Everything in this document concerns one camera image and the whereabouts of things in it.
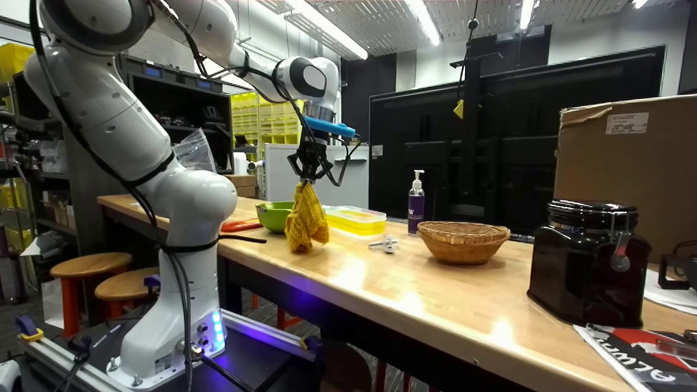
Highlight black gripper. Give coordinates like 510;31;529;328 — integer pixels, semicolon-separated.
288;135;339;188

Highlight yellow cloth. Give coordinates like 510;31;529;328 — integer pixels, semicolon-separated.
284;180;331;254

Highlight green bowl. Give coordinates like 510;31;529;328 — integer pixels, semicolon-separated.
255;200;296;235

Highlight yellow plastic container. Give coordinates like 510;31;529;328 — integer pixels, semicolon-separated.
323;204;389;240

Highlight small cardboard box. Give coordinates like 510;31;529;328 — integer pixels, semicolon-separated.
232;173;262;200

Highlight yellow shelf bins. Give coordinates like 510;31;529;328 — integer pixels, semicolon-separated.
230;89;304;161

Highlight thin black stick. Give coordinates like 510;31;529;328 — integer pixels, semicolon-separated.
219;230;268;247

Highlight small metal object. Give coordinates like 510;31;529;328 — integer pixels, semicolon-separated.
366;235;402;257

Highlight purple soap pump bottle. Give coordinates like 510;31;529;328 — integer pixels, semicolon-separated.
406;167;430;235

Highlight clear plastic bag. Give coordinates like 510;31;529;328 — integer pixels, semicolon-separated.
173;129;219;174

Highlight dark shelf unit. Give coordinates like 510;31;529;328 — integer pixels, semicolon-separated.
14;54;236;257

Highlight black stand pole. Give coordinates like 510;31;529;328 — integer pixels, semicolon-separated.
450;0;491;223

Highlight wicker basket bowl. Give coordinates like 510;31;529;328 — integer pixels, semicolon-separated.
417;221;513;265

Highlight low wooden stool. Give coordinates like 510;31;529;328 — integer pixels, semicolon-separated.
93;265;161;323

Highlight tall wooden stool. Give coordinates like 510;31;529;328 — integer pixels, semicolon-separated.
51;251;135;339

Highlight black glass jar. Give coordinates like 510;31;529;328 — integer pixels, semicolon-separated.
527;198;654;328

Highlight large cardboard box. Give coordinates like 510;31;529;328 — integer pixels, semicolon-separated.
554;94;697;264

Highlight yellow storage bin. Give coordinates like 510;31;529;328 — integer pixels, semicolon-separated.
0;42;40;82

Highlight black red magazine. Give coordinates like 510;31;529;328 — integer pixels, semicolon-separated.
574;323;697;392

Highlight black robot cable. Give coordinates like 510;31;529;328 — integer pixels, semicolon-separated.
29;0;201;392

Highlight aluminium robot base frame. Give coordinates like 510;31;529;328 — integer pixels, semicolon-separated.
19;307;323;392

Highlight black strap object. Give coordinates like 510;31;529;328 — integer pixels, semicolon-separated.
658;237;697;292

